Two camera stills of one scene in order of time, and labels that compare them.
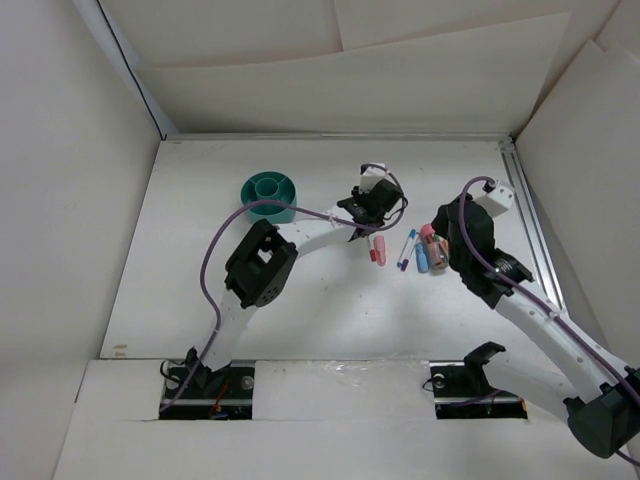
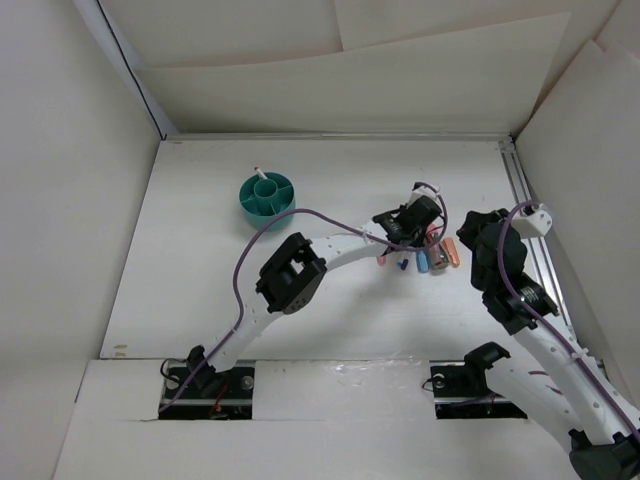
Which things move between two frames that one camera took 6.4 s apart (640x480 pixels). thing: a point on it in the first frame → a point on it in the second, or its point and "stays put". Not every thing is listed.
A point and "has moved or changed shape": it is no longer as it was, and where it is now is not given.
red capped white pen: [373, 252] has moved or changed shape
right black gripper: [441, 218] → [475, 222]
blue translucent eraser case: [423, 254] stays put
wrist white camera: [497, 201] → [532, 221]
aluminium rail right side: [543, 256] stays put
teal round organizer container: [270, 186] stays put
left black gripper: [357, 195] → [419, 241]
